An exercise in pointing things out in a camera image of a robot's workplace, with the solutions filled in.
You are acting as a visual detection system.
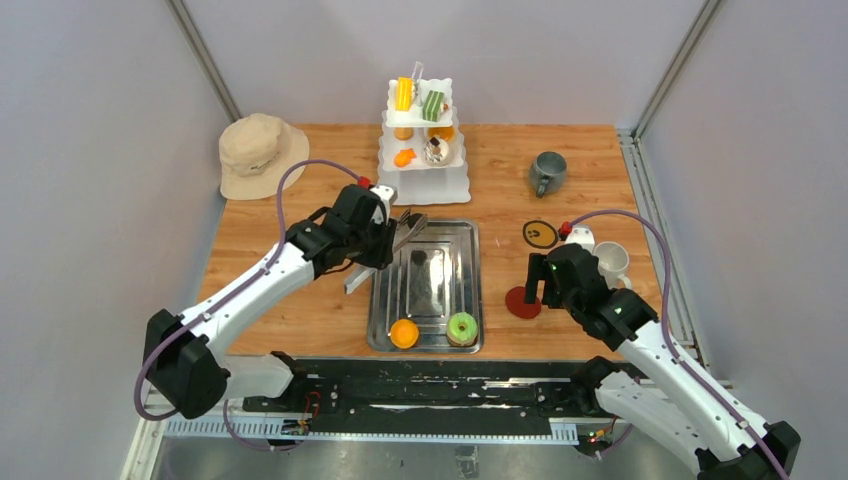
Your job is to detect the metal tongs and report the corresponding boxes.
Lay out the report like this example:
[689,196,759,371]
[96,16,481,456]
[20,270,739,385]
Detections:
[344,208,428,295]

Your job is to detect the orange fish cookie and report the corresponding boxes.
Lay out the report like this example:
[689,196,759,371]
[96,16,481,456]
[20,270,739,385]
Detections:
[393,148,417,168]

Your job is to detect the green glazed donut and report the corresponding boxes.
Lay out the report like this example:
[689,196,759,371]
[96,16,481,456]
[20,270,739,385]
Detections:
[446,312,479,346]

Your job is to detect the tan round biscuit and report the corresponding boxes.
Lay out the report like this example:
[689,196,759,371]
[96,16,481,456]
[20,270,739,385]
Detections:
[393,127,415,141]

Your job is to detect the white chocolate drizzle donut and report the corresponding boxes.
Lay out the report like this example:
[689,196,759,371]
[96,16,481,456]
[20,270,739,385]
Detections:
[423,135,452,167]

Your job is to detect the orange glazed donut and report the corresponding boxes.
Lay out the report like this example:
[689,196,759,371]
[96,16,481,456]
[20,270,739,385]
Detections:
[427,126,456,142]

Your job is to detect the green striped cake slice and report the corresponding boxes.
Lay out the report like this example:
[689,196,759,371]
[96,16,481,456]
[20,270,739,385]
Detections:
[421,90,444,122]

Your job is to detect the yellow cake slice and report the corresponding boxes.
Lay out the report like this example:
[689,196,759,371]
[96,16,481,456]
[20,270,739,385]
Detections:
[395,77,416,112]

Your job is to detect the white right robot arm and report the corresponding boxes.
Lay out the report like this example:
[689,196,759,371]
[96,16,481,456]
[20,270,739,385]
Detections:
[525,244,801,479]

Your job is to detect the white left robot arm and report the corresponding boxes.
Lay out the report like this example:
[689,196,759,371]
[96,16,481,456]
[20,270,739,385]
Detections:
[142,184,397,419]

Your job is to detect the yellow black round coaster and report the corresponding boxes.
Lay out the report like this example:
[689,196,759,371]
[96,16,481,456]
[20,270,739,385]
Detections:
[522,220,560,250]

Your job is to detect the red round coaster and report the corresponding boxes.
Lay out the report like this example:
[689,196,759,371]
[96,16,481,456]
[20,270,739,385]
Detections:
[504,286,542,320]

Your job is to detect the white cup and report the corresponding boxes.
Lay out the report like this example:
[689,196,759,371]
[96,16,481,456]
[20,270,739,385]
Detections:
[593,241,632,289]

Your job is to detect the metal tray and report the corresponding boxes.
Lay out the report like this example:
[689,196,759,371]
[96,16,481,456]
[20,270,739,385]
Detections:
[366,219,484,354]

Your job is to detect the grey metal mug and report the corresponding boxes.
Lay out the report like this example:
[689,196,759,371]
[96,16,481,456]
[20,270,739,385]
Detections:
[528,151,567,198]

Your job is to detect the white three-tier dessert stand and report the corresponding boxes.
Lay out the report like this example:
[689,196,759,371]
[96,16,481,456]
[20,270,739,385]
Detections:
[378,61,471,206]

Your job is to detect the beige bucket hat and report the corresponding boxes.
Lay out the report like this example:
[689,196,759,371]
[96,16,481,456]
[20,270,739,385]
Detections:
[218,113,310,201]

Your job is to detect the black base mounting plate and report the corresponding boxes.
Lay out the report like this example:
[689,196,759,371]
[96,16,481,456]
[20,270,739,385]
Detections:
[243,358,629,437]

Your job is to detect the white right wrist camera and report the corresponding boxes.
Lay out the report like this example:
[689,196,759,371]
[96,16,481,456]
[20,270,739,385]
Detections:
[559,222,596,253]

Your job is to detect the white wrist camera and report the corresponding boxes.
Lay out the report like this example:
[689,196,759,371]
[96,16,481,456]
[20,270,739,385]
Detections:
[559,222,596,253]
[370,184,398,207]

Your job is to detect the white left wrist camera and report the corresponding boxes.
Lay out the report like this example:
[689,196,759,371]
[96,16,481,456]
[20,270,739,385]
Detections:
[370,184,398,207]

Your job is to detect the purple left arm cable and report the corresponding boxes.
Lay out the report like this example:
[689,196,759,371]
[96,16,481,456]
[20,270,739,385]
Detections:
[133,158,372,454]

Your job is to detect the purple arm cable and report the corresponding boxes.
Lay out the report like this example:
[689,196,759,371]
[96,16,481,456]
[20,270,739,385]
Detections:
[133,158,372,454]
[559,209,790,480]

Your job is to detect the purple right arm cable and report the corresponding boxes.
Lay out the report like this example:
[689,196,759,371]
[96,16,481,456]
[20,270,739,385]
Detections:
[559,209,790,480]

